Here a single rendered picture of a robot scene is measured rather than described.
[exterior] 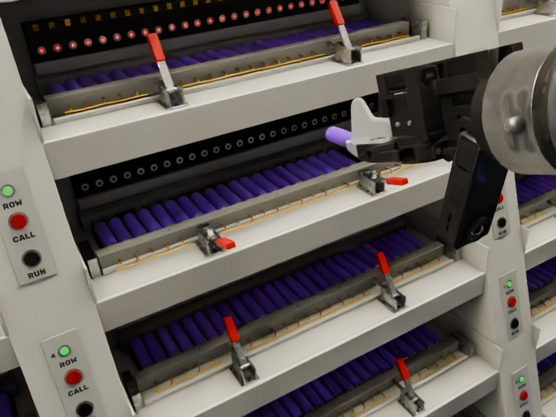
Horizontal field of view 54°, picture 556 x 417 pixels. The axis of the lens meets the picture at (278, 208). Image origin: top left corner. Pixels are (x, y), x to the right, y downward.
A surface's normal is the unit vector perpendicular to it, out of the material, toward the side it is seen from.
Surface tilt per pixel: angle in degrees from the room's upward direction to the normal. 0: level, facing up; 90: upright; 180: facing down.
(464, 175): 92
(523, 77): 54
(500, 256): 90
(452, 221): 92
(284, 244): 108
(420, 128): 89
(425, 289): 18
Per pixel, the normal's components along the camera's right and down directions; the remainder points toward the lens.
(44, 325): 0.46, 0.12
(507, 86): -0.84, -0.31
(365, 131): -0.85, 0.29
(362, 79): 0.50, 0.40
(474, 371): -0.07, -0.87
